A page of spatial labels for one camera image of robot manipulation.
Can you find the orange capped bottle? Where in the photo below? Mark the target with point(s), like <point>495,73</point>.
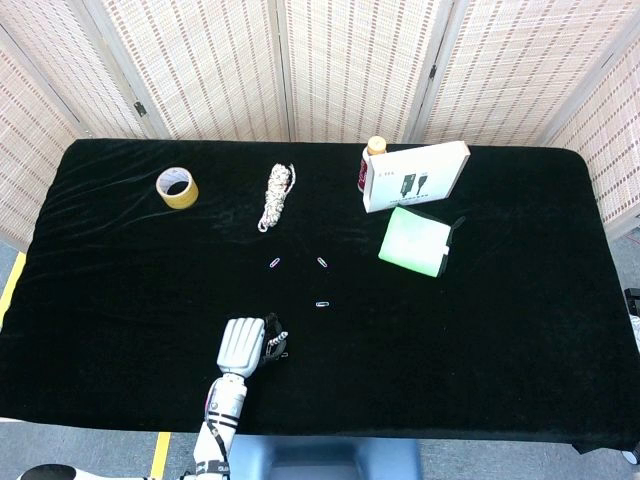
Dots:
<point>376,146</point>

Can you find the black screen hinge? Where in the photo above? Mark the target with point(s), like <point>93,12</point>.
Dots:
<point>140,108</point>
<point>433,71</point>

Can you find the yellow adhesive tape roll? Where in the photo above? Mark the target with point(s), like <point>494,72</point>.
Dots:
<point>184,199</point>

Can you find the black box shaped object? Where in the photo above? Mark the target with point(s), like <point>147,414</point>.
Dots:
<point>633,299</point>

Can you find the black velvet table cloth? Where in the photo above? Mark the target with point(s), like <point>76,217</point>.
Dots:
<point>150,300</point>

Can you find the woven bamboo folding screen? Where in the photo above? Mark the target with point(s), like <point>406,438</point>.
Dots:
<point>225,60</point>

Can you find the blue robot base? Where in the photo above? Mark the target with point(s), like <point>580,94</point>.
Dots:
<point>325,457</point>

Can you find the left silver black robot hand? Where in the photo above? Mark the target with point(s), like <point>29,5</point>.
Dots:
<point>240,345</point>

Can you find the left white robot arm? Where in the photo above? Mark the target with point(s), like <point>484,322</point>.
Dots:
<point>227,400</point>

